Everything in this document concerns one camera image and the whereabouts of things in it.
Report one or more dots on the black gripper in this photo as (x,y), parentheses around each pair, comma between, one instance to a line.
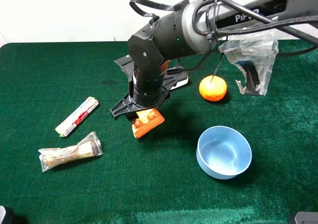
(142,98)

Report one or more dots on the orange waffle slice toy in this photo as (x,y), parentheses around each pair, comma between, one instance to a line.
(139,129)

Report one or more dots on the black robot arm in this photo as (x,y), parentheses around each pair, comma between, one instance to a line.
(189,28)

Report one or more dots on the black white board eraser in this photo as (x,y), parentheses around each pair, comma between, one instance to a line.
(182,81)

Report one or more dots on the clear wrapped snack package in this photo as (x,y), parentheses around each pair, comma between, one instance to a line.
(90,146)

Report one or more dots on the orange mandarin fruit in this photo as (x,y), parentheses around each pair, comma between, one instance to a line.
(213,88)

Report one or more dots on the light blue bowl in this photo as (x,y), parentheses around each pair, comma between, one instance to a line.
(223,153)

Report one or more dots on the green velvet table cloth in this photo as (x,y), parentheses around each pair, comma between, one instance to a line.
(156,179)

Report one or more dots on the red white candy stick pack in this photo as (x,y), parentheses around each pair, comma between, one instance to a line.
(76,117)

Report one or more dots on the clear plastic wrap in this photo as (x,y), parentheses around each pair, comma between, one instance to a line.
(254,55)

